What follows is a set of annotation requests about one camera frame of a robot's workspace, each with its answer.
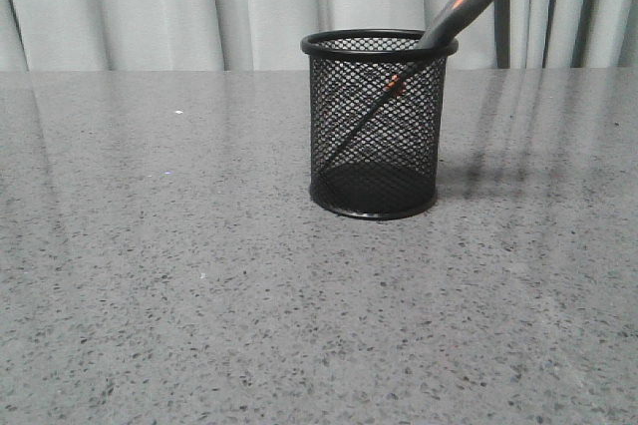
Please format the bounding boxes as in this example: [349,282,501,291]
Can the grey and orange scissors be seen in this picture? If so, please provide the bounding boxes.
[321,0,494,171]

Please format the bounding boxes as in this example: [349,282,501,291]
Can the black mesh pen bucket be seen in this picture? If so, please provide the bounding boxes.
[300,29,459,220]

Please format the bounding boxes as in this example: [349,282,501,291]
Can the grey-white curtain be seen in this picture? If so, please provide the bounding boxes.
[1,0,637,71]

